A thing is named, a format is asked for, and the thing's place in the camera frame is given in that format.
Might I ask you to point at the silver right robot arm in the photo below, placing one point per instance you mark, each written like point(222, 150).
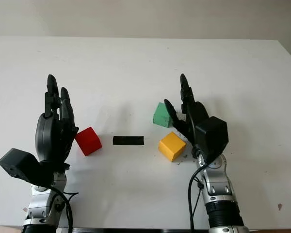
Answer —
point(218, 184)

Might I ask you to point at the green cube block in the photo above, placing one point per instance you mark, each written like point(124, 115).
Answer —
point(161, 115)

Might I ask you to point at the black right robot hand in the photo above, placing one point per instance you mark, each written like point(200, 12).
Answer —
point(198, 114)

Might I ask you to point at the red cube block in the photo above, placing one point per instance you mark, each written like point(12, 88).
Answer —
point(88, 140)

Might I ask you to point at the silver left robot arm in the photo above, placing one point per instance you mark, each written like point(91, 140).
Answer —
point(38, 207)

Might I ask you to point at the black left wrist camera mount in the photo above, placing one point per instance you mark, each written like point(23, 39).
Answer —
point(19, 165)

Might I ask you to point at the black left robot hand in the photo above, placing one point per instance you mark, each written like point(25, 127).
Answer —
point(48, 136)

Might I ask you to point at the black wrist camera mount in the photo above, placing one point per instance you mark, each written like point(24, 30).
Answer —
point(19, 165)
point(212, 136)

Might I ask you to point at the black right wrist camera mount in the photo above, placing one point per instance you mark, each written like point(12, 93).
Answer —
point(212, 136)

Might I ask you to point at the yellow cube block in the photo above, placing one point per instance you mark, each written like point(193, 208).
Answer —
point(172, 146)

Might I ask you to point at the black tape strip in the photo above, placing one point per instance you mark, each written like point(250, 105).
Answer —
point(128, 141)

